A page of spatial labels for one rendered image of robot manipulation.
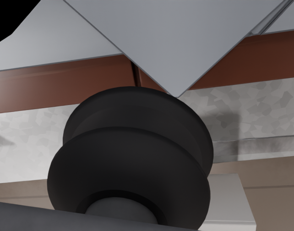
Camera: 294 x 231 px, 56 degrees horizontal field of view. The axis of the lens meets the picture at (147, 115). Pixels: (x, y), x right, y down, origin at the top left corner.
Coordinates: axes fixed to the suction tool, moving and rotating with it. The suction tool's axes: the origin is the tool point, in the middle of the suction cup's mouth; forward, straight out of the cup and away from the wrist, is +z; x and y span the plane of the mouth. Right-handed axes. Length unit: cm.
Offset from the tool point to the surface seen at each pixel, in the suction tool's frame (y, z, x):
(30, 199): 63, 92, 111
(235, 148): -12.7, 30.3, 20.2
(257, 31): -6.4, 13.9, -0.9
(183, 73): -1.8, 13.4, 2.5
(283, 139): -19.4, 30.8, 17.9
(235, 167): -38, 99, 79
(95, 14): 4.7, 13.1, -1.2
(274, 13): -7.3, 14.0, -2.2
